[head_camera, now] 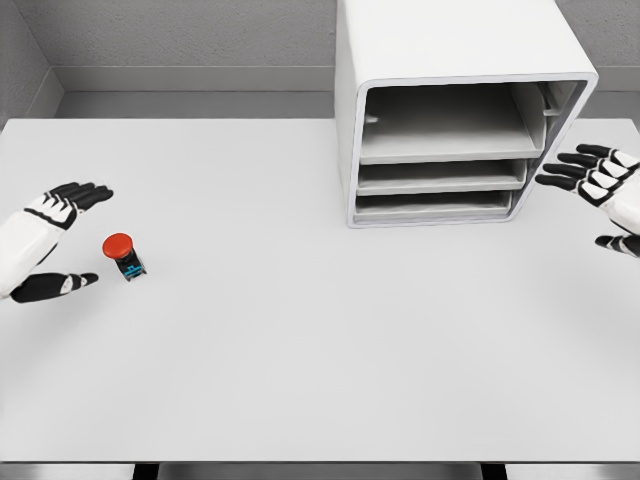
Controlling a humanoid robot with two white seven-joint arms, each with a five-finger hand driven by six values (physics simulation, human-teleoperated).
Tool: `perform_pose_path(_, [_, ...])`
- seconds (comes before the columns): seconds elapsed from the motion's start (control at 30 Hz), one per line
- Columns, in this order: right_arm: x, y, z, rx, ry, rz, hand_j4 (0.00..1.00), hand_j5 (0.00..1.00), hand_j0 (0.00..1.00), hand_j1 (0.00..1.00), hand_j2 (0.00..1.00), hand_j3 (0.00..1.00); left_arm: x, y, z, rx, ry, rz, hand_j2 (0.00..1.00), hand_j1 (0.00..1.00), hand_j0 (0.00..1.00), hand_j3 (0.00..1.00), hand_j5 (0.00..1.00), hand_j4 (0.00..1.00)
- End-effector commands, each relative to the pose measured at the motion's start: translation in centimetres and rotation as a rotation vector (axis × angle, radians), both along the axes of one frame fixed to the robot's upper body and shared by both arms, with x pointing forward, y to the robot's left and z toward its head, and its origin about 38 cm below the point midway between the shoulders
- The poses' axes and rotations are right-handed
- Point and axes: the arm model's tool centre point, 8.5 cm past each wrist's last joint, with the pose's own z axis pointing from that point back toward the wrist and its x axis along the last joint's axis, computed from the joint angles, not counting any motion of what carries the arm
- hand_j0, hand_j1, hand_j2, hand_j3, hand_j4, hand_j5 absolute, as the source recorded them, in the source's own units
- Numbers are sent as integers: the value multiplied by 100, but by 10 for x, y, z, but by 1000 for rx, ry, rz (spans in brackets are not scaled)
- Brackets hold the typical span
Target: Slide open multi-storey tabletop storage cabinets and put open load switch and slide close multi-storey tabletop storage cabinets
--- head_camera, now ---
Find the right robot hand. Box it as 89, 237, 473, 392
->
535, 143, 640, 259

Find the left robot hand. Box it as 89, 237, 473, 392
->
0, 181, 115, 305

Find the white storage cabinet shell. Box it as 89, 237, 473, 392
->
333, 0, 600, 231

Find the red button load switch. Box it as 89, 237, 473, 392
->
102, 232, 148, 282

